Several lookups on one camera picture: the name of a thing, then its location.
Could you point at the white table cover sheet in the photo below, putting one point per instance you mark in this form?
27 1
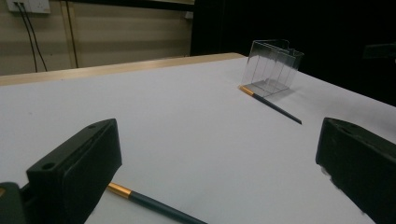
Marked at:
186 124

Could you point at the dark chopstick with gold end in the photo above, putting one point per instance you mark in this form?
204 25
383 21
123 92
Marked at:
155 205
274 106

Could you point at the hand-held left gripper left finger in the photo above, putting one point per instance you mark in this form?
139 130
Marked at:
77 168

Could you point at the clear plastic container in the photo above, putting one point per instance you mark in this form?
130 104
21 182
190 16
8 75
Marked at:
271 71

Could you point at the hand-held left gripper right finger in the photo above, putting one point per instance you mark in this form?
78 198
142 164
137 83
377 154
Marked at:
361 161

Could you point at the white wall socket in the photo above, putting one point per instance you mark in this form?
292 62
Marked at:
34 6

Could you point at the wooden wall post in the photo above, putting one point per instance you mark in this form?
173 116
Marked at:
66 31

